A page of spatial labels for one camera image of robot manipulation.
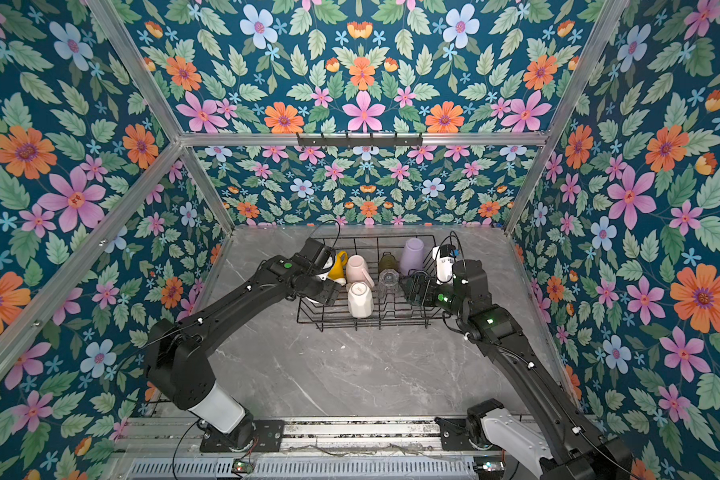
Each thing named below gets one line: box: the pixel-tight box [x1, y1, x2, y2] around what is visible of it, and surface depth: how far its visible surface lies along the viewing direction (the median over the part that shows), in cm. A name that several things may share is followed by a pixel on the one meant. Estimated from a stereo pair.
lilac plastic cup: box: [399, 237, 425, 276], surface depth 98 cm
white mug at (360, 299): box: [347, 281, 374, 319], surface depth 88 cm
